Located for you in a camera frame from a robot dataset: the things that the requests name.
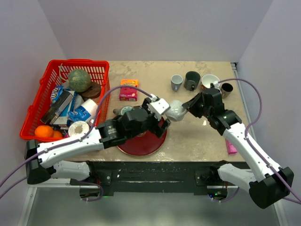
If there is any brown wooden disc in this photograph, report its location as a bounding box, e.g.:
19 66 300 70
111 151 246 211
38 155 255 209
80 82 102 99

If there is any teal glazed mug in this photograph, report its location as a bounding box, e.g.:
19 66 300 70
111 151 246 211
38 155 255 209
113 105 134 116

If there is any blue candy bag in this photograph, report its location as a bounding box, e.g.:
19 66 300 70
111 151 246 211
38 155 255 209
50 86 63 105

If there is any purple cable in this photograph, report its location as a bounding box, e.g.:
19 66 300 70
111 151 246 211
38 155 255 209
0 86 156 201
216 78 301 204

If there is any white paper roll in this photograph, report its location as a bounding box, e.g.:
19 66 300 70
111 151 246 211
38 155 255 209
68 121 90 137

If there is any white blue paper cup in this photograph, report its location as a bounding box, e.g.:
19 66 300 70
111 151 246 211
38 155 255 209
68 99 98 123

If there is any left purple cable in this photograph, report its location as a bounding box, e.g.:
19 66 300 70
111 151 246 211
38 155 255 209
0 86 156 201

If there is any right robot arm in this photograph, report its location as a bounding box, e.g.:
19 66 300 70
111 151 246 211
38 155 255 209
182 88 294 209

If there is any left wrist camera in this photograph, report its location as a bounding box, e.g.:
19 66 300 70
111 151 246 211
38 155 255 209
148 94 170 121

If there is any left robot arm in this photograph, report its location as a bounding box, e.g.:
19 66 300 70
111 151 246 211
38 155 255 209
25 97 170 185

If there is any small grey mug white inside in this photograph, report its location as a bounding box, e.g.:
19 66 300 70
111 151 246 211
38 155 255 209
171 74 183 92

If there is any white speckled mug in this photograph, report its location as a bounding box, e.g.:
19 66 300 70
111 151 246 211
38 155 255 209
166 100 188 121

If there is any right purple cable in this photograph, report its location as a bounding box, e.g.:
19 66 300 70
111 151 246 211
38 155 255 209
216 78 301 204

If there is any red plastic basket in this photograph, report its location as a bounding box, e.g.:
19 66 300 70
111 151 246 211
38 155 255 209
19 59 110 143

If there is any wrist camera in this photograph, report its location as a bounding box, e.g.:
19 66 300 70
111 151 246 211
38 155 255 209
148 94 170 121
210 81 220 89

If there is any dark grey mug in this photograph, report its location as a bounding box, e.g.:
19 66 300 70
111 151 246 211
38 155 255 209
184 71 201 91

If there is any pink flat box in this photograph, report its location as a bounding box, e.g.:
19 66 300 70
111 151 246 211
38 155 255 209
225 139 238 155

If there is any black carton box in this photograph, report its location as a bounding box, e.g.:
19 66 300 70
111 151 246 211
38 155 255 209
40 90 73 125

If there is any small brown espresso cup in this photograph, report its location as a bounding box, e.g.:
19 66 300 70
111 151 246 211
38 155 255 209
220 83 233 99

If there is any black table front rail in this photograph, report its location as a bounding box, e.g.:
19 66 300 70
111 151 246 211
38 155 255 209
70 161 225 196

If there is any green round melon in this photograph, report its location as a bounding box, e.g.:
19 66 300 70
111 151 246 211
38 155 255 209
68 69 91 93

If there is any dark red round tray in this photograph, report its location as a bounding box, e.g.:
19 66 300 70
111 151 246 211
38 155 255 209
117 130 167 157

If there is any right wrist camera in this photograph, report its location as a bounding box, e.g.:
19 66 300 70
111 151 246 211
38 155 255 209
210 81 220 89

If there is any red floral mug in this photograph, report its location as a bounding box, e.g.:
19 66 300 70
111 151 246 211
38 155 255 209
201 74 220 91

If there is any orange pink sponge box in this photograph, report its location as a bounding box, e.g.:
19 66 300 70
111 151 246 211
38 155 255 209
119 79 139 101

